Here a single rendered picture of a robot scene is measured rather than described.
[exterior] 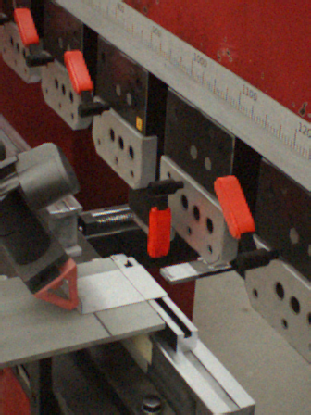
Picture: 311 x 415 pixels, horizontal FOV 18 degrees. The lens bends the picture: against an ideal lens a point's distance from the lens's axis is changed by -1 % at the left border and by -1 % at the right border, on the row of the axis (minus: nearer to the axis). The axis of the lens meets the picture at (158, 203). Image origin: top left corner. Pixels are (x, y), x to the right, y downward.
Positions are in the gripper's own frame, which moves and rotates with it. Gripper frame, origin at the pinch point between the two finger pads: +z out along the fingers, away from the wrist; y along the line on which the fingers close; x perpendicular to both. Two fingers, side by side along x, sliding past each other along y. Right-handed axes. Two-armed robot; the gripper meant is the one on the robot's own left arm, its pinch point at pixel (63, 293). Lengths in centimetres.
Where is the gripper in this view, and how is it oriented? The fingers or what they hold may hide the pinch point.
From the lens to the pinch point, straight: 130.8
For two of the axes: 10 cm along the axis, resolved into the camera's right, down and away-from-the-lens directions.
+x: -8.0, 5.8, -1.4
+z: 4.0, 6.9, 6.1
